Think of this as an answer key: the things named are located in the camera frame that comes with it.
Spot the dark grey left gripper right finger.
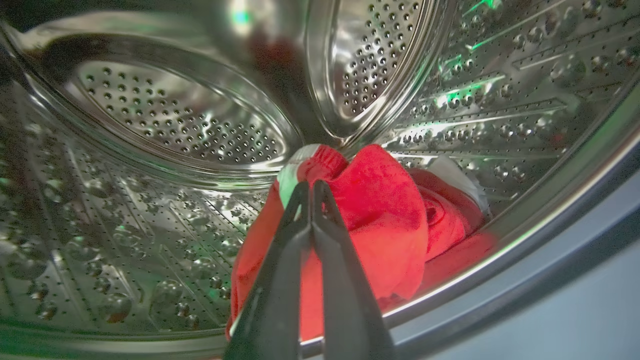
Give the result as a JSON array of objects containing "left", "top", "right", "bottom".
[{"left": 312, "top": 180, "right": 397, "bottom": 360}]

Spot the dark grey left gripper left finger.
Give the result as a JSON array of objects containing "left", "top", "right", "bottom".
[{"left": 223, "top": 181, "right": 314, "bottom": 360}]

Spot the red garment with white trim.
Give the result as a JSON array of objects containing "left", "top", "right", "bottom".
[{"left": 225, "top": 144, "right": 497, "bottom": 342}]

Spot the stainless steel washing machine drum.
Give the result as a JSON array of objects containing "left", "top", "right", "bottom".
[{"left": 0, "top": 0, "right": 640, "bottom": 360}]

